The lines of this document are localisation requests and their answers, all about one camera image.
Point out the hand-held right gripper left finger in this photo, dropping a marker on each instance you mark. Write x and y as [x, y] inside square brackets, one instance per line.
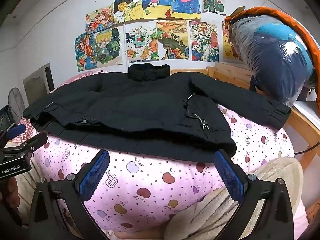
[93, 177]

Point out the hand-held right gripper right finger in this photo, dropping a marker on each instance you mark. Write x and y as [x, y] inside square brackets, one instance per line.
[230, 177]

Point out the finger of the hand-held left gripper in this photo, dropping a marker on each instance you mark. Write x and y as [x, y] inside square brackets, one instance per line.
[15, 130]
[37, 142]

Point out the black jacket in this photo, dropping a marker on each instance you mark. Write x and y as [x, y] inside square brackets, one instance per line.
[137, 105]

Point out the standing fan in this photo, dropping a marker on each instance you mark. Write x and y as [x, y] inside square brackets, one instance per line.
[16, 100]

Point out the pink apple-print bedsheet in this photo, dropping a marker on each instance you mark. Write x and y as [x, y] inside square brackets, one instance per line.
[140, 187]

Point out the beige fleece blanket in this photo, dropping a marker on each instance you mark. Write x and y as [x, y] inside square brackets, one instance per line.
[200, 220]

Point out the white mattress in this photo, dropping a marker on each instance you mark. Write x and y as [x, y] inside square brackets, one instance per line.
[310, 110]

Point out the clear plastic bag of bedding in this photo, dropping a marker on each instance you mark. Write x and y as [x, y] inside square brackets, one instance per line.
[275, 62]

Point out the wooden bed frame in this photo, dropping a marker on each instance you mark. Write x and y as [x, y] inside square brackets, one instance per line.
[235, 76]

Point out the group of colourful wall drawings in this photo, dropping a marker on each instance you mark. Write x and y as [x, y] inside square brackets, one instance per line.
[160, 5]

